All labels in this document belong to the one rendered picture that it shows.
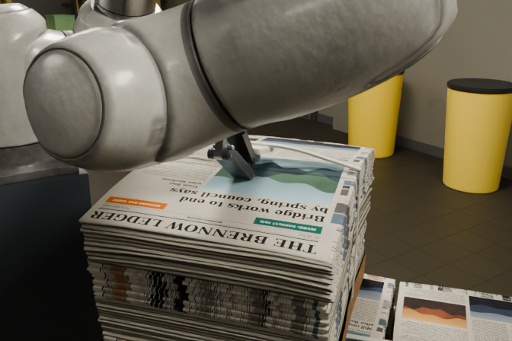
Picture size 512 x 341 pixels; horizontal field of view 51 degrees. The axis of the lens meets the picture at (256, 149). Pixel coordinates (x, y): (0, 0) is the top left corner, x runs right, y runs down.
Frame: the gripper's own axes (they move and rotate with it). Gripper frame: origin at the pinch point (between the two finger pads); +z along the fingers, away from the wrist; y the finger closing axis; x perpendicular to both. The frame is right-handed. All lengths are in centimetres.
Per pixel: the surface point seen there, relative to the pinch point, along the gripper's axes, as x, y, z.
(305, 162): 6.0, 8.5, 0.7
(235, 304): 3.4, 22.1, -16.4
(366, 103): -31, 11, 356
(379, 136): -19, 37, 364
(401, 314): 19.8, 31.7, 11.9
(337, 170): 10.6, 8.9, -0.3
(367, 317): 15.2, 32.1, 9.3
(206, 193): -2.7, 11.5, -11.6
